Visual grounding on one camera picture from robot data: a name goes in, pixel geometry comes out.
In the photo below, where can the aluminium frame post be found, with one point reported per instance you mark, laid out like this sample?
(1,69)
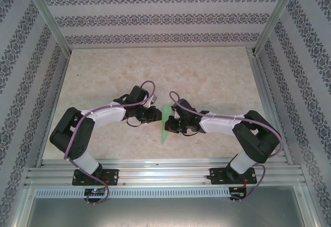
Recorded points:
(276,15)
(46,15)

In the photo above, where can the aluminium mounting rail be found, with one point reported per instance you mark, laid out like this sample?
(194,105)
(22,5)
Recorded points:
(160,172)

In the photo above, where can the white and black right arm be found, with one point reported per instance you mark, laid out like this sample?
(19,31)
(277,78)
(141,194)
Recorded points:
(219,126)

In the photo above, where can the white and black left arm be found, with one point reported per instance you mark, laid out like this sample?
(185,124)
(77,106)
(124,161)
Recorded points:
(108,117)

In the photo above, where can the grey metal sheet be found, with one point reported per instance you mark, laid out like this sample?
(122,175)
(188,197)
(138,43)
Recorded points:
(165,212)

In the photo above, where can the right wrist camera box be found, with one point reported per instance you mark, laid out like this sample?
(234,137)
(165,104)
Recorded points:
(173,113)

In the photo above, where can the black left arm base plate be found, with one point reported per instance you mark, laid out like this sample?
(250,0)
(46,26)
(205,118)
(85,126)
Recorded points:
(113,176)

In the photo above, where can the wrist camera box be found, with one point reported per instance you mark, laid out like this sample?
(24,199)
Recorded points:
(153,100)
(173,113)

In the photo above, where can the light green cloth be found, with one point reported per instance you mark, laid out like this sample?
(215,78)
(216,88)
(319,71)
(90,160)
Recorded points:
(165,113)

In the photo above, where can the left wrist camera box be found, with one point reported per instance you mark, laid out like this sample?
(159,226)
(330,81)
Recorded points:
(153,100)

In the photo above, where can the aluminium side rail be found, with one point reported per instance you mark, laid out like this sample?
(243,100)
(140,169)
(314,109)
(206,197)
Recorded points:
(269,108)
(54,108)

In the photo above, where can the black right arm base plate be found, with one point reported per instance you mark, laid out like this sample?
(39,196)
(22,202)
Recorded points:
(216,176)

